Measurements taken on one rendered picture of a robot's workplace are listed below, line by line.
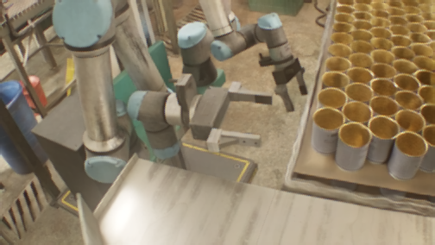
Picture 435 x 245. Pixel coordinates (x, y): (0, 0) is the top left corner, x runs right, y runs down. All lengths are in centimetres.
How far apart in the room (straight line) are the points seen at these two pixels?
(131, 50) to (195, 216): 43
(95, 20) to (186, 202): 41
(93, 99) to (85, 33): 18
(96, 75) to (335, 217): 57
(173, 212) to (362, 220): 38
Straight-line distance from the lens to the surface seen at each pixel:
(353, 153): 68
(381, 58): 98
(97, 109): 79
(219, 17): 112
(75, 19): 66
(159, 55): 131
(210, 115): 72
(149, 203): 74
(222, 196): 71
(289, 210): 68
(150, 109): 79
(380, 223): 69
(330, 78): 85
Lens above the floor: 165
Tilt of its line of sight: 41 degrees down
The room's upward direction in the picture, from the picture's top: 10 degrees counter-clockwise
